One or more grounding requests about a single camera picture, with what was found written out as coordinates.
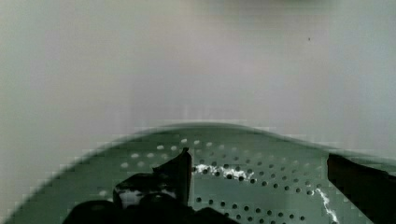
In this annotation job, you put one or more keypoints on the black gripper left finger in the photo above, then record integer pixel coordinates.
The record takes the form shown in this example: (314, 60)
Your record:
(158, 197)

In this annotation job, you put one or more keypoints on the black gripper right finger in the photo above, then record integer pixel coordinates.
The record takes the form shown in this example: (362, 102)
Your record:
(373, 191)

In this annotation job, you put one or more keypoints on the green plastic strainer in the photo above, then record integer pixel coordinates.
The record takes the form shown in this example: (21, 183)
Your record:
(251, 176)

